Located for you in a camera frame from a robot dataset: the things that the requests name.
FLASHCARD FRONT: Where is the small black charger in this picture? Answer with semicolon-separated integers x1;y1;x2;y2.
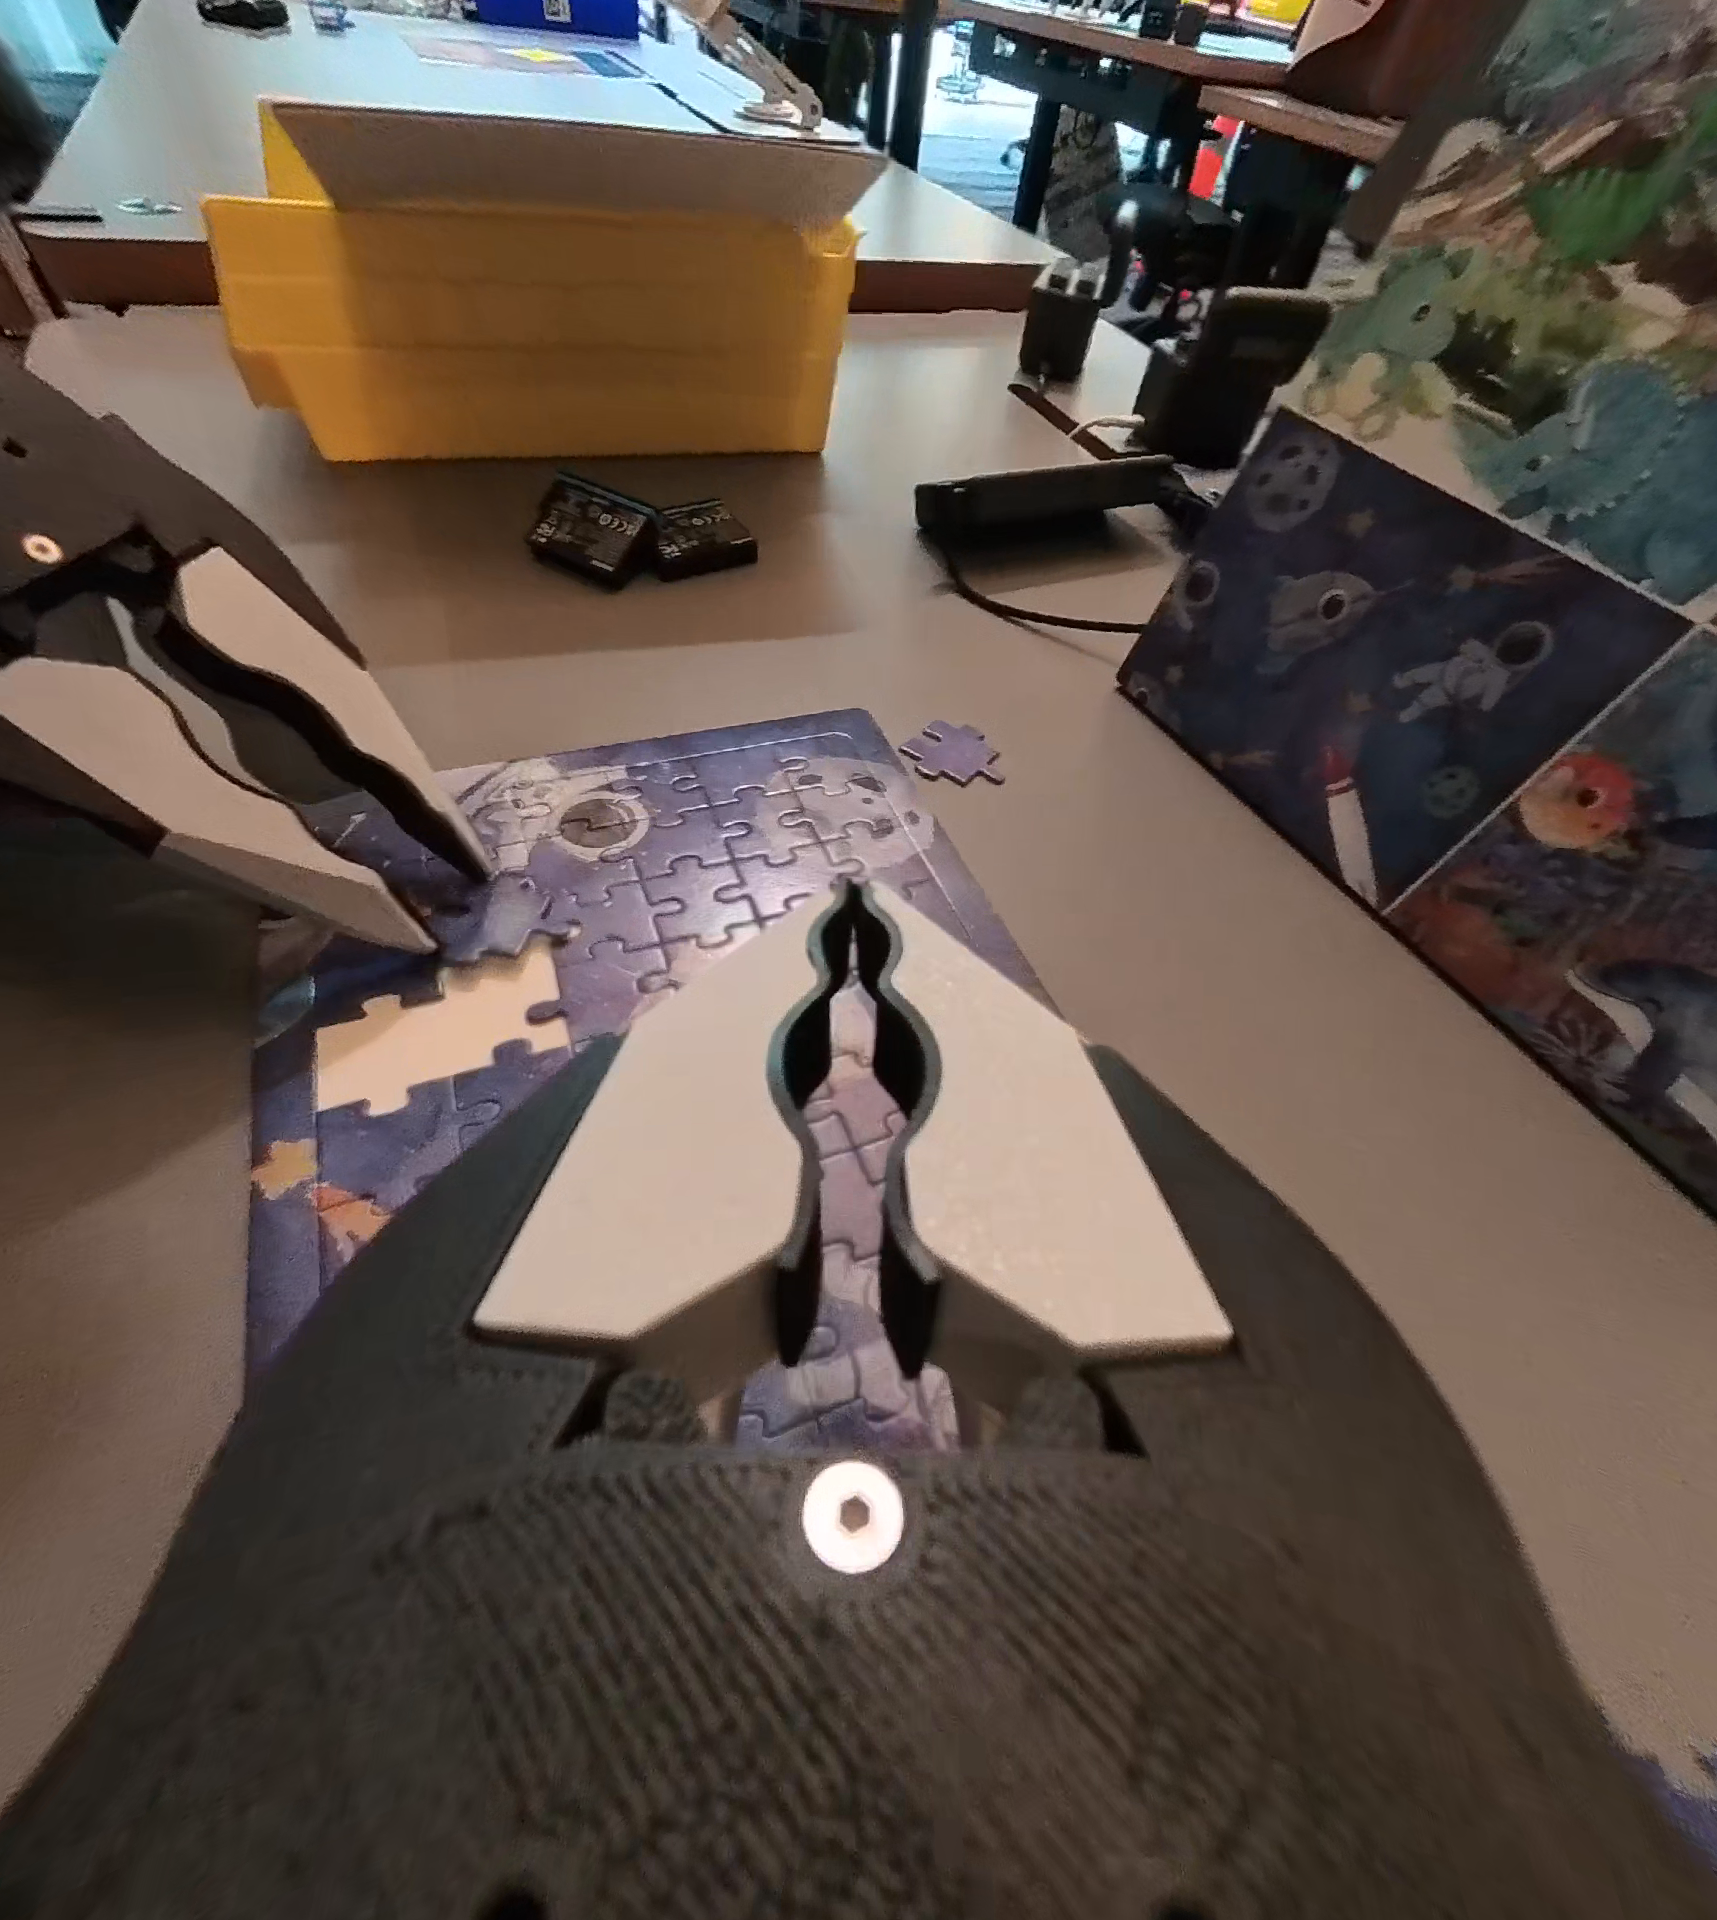
1022;262;1100;384

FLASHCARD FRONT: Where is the yellow plastic bin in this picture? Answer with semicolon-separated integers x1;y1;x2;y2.
202;104;860;463

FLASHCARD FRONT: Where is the puzzle box lid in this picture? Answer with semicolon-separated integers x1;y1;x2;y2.
1116;0;1717;1309

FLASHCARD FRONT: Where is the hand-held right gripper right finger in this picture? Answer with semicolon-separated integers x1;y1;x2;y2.
854;883;1238;1391

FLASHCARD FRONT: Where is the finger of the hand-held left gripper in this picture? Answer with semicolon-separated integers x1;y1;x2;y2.
159;544;493;889
0;657;441;959

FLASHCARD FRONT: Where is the black battery charger case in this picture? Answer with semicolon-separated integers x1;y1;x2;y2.
915;454;1213;540

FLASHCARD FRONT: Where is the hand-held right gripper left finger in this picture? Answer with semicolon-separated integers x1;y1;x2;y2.
470;883;860;1379

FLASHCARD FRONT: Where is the black device on stand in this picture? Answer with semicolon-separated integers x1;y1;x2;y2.
1135;289;1333;469

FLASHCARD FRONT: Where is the space jigsaw puzzle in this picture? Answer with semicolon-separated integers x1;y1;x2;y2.
246;708;1063;1450

